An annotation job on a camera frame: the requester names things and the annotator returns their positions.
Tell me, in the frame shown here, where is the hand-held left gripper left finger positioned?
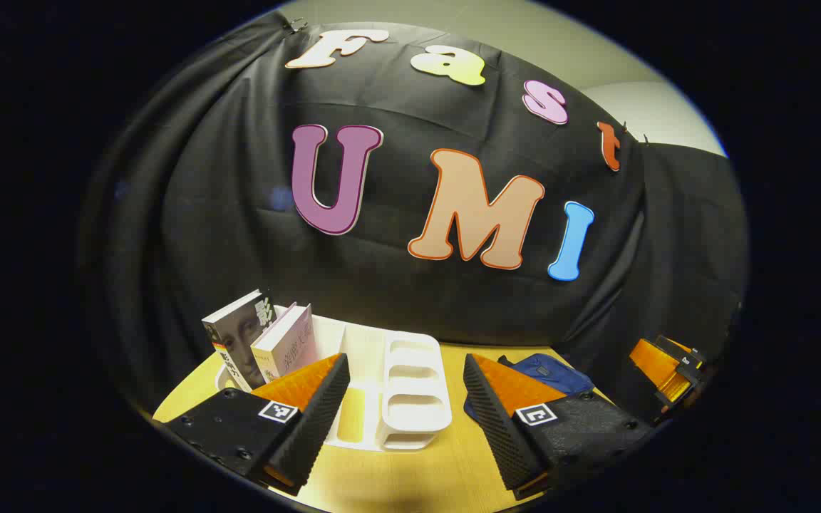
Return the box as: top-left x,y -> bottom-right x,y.
158,353 -> 351,497

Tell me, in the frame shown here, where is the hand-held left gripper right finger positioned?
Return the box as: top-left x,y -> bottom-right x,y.
463,353 -> 657,501

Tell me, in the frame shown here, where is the blue schoolbag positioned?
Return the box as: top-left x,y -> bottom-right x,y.
463,353 -> 595,423

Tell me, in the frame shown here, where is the pink cover book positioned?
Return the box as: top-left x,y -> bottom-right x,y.
250,302 -> 319,385

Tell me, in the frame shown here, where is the white plastic bookshelf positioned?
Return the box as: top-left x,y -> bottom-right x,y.
215,305 -> 454,453

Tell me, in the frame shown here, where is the grey portrait cover book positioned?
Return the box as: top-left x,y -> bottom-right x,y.
202,289 -> 279,393

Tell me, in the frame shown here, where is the black backdrop cloth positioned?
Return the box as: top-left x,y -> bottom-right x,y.
79,11 -> 750,428

